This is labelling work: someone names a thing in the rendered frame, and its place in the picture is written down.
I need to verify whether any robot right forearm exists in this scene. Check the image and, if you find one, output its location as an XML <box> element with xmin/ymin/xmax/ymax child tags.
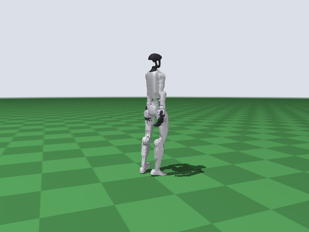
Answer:
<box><xmin>159</xmin><ymin>91</ymin><xmax>167</xmax><ymax>115</ymax></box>

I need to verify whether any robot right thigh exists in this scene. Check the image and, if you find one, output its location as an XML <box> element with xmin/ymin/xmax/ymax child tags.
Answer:
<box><xmin>154</xmin><ymin>110</ymin><xmax>169</xmax><ymax>147</ymax></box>

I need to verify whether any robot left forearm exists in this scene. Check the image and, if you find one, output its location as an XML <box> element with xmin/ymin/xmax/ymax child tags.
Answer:
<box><xmin>146</xmin><ymin>93</ymin><xmax>152</xmax><ymax>109</ymax></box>

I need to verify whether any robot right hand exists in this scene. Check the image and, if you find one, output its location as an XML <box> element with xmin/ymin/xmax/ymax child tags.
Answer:
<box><xmin>154</xmin><ymin>110</ymin><xmax>165</xmax><ymax>127</ymax></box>

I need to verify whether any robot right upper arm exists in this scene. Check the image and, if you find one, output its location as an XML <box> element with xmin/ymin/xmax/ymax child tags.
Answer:
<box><xmin>156</xmin><ymin>72</ymin><xmax>166</xmax><ymax>97</ymax></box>

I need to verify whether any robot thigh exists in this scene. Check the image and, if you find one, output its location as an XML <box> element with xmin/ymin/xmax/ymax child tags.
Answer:
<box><xmin>143</xmin><ymin>109</ymin><xmax>155</xmax><ymax>145</ymax></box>
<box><xmin>154</xmin><ymin>110</ymin><xmax>169</xmax><ymax>147</ymax></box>

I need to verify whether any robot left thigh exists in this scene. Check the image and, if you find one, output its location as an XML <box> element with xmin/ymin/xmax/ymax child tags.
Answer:
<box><xmin>143</xmin><ymin>109</ymin><xmax>155</xmax><ymax>145</ymax></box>

